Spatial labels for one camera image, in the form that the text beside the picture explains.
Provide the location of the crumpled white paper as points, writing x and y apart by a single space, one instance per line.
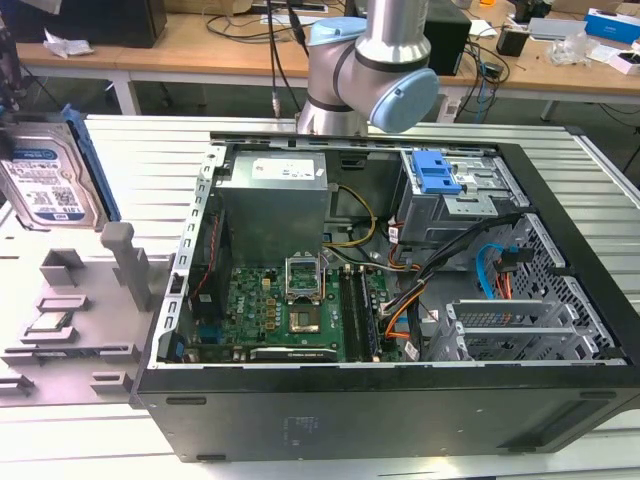
67 45

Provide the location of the grey parts rack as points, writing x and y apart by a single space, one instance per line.
100 325

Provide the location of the black case fan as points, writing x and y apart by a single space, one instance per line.
212 265

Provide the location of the black graphics card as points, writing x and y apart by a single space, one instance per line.
295 354

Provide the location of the black open PC case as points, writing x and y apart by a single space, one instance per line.
350 415

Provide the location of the silver CPU chip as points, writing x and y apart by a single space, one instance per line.
50 323

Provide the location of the blue cardboard box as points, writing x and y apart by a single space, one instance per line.
612 22

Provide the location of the wooden desk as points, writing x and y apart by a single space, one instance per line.
225 57

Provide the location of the small black cube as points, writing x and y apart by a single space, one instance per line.
511 41

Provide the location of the CPU socket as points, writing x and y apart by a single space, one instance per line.
303 320

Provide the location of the large black box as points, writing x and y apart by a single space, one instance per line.
115 22

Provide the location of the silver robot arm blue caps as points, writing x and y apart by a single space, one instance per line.
340 70

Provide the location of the green motherboard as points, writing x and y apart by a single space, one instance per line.
250 310

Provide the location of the clear plastic bag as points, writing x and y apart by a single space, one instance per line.
572 50

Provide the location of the black RAM stick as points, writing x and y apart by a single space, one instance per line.
370 325

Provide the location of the white box black inlay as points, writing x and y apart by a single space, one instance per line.
625 60

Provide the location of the grey optical drive cage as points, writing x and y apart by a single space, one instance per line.
430 215

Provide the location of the grey power supply unit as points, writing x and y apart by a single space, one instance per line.
270 200

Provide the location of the grey metal disk bay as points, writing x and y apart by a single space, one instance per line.
505 320

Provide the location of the black speaker box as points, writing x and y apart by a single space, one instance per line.
450 45

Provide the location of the flat grey box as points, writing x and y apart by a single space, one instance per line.
557 29

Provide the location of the hard disk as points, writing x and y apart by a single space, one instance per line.
45 180

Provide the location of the blue plastic bay latch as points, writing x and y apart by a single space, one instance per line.
432 172

